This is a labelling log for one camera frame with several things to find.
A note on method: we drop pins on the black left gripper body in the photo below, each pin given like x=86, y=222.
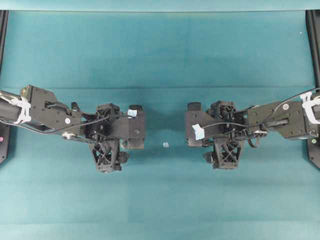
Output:
x=105, y=148

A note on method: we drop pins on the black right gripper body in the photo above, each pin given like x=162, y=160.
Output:
x=227, y=133

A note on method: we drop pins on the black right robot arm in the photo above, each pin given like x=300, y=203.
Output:
x=297, y=117

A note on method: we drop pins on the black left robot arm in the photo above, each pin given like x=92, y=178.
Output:
x=38, y=110

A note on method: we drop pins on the teal table cloth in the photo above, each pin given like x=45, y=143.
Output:
x=161, y=54

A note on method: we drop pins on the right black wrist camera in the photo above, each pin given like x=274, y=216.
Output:
x=194, y=120

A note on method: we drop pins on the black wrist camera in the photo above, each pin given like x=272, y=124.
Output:
x=136, y=128
x=194, y=120

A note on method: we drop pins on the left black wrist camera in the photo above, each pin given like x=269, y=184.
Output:
x=136, y=128

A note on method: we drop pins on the black left arm base frame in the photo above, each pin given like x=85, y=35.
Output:
x=4, y=129

